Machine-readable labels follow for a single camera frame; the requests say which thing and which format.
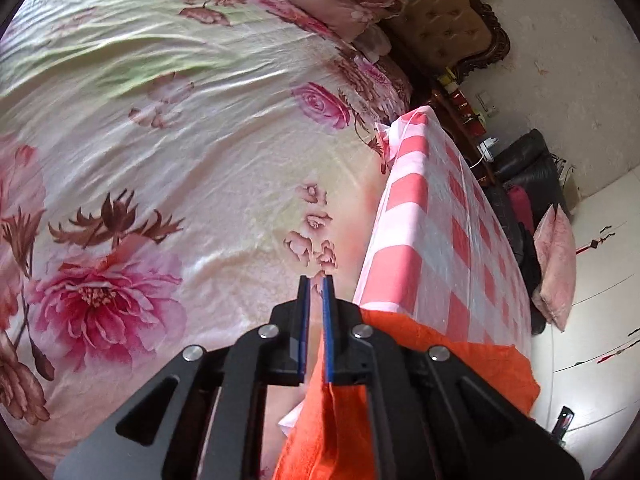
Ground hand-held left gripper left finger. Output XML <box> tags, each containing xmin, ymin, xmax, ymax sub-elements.
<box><xmin>54</xmin><ymin>275</ymin><xmax>312</xmax><ymax>480</ymax></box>

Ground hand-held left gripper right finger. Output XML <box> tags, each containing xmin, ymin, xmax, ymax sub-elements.
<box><xmin>321</xmin><ymin>276</ymin><xmax>585</xmax><ymax>480</ymax></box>

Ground orange fleece towel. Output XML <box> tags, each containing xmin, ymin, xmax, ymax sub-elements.
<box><xmin>272</xmin><ymin>308</ymin><xmax>542</xmax><ymax>480</ymax></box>

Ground pink white checkered sheet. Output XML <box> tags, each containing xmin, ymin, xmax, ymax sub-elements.
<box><xmin>352</xmin><ymin>105</ymin><xmax>533</xmax><ymax>351</ymax></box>

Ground floral pink bedsheet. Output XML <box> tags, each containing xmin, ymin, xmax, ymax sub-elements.
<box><xmin>0</xmin><ymin>0</ymin><xmax>416</xmax><ymax>480</ymax></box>

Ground carved wooden nightstand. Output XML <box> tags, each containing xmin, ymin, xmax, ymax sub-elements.
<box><xmin>425</xmin><ymin>80</ymin><xmax>496</xmax><ymax>186</ymax></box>

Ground red cushion on armchair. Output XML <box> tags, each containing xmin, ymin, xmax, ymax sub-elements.
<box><xmin>507</xmin><ymin>186</ymin><xmax>536</xmax><ymax>233</ymax></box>

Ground pale pink cushion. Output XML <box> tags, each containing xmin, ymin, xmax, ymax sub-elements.
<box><xmin>531</xmin><ymin>204</ymin><xmax>577</xmax><ymax>333</ymax></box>

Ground black red device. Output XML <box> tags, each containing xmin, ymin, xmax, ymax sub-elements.
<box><xmin>550</xmin><ymin>406</ymin><xmax>576</xmax><ymax>443</ymax></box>

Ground red cans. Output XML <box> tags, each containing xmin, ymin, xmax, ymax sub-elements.
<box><xmin>447</xmin><ymin>85</ymin><xmax>486</xmax><ymax>136</ymax></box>

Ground black leather sofa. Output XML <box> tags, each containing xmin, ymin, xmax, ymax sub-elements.
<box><xmin>482</xmin><ymin>129</ymin><xmax>571</xmax><ymax>336</ymax></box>

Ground white wardrobe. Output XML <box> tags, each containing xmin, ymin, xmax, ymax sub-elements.
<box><xmin>530</xmin><ymin>170</ymin><xmax>640</xmax><ymax>441</ymax></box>

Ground pink floral pillow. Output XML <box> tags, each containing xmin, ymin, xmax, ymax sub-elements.
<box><xmin>227</xmin><ymin>0</ymin><xmax>396</xmax><ymax>43</ymax></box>

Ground tufted brown headboard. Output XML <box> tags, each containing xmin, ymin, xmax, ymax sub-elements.
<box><xmin>385</xmin><ymin>0</ymin><xmax>512</xmax><ymax>81</ymax></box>

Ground wall outlet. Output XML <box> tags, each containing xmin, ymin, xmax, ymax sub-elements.
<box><xmin>477</xmin><ymin>91</ymin><xmax>501</xmax><ymax>121</ymax></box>

